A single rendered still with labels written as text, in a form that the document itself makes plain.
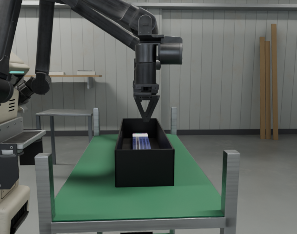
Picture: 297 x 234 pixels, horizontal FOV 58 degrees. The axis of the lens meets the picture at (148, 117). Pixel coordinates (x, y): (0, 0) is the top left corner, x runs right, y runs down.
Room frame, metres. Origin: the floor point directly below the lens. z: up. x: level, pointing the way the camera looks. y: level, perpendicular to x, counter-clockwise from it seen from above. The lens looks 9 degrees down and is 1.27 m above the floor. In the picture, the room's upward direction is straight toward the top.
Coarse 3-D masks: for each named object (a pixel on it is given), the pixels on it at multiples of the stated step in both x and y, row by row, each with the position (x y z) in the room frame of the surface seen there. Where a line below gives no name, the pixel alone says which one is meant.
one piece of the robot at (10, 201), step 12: (12, 96) 1.06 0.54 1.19; (0, 108) 0.97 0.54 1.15; (12, 108) 1.07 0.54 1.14; (0, 120) 0.98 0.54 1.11; (0, 192) 0.93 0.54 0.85; (12, 192) 1.03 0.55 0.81; (24, 192) 1.05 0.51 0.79; (0, 204) 0.93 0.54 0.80; (12, 204) 0.95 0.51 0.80; (0, 216) 0.89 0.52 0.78; (12, 216) 0.93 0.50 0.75; (0, 228) 0.89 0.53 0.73
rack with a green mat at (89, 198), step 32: (96, 128) 1.43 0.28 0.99; (96, 160) 1.00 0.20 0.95; (192, 160) 1.00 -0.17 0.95; (224, 160) 0.60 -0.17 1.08; (64, 192) 0.71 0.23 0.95; (96, 192) 0.71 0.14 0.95; (128, 192) 0.71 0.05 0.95; (160, 192) 0.71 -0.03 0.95; (192, 192) 0.71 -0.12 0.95; (224, 192) 0.59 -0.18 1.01; (64, 224) 0.56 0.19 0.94; (96, 224) 0.56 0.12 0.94; (128, 224) 0.57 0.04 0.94; (160, 224) 0.57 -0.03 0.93; (192, 224) 0.58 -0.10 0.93; (224, 224) 0.58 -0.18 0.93
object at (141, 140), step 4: (132, 136) 1.20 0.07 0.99; (136, 136) 1.20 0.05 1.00; (140, 136) 1.20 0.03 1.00; (144, 136) 1.20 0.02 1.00; (132, 140) 1.13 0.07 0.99; (136, 140) 1.13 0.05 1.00; (140, 140) 1.13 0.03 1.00; (144, 140) 1.13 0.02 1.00; (148, 140) 1.13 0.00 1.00; (132, 144) 1.06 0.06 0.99; (136, 144) 1.06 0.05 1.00; (140, 144) 1.06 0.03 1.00; (144, 144) 1.06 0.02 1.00; (148, 144) 1.06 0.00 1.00; (132, 148) 1.01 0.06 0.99; (136, 148) 1.01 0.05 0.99; (140, 148) 1.00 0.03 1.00; (144, 148) 1.00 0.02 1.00; (148, 148) 1.00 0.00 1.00
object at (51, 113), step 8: (40, 112) 3.43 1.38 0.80; (48, 112) 3.43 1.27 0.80; (56, 112) 3.43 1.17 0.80; (64, 112) 3.43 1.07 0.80; (72, 112) 3.43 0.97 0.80; (80, 112) 3.43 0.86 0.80; (88, 112) 3.43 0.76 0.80; (88, 120) 3.29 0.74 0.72; (40, 128) 3.36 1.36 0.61; (88, 128) 3.30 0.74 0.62
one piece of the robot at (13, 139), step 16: (0, 128) 0.92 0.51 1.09; (16, 128) 1.05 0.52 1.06; (0, 144) 0.88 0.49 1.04; (16, 144) 0.88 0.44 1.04; (32, 144) 1.13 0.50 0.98; (0, 160) 0.88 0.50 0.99; (16, 160) 0.88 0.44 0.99; (32, 160) 1.13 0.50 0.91; (0, 176) 0.88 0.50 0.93; (16, 176) 0.88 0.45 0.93
